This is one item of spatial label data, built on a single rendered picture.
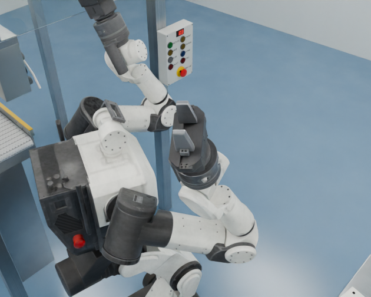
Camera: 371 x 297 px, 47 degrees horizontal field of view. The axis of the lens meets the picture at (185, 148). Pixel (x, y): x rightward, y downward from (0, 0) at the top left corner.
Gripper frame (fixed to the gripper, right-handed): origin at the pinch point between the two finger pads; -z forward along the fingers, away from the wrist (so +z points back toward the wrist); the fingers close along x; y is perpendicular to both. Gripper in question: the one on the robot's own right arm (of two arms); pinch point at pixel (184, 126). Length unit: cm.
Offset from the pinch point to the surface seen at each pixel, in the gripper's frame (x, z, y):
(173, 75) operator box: 84, 99, -31
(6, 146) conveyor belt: 35, 76, -89
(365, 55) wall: 242, 288, 100
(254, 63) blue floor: 222, 269, -3
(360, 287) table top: -10, 80, 40
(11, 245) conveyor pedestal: 9, 131, -111
